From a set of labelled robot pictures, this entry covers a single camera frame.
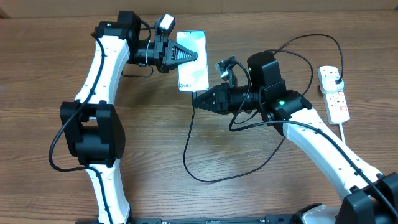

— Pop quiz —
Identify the Galaxy smartphone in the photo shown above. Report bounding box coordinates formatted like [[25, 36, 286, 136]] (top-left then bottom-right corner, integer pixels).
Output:
[[176, 30, 209, 92]]

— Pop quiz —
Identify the black charger cable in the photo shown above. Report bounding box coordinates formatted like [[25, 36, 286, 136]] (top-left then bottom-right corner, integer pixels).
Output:
[[182, 34, 345, 184]]

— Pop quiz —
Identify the white power strip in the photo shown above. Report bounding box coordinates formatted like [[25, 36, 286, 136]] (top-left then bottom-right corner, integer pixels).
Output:
[[318, 65, 350, 124]]

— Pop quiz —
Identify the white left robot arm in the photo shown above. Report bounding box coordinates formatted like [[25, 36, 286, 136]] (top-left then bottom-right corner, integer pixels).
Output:
[[49, 11, 198, 223]]

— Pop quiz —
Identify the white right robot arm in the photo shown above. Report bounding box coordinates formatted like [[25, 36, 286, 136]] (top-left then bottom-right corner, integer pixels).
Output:
[[193, 50, 397, 223]]

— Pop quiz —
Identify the white charger adapter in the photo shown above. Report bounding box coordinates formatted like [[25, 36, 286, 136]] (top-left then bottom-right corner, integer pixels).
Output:
[[320, 77, 345, 94]]

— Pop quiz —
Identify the white power strip cord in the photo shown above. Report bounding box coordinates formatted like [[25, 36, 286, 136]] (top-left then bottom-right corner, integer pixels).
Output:
[[338, 123, 348, 146]]

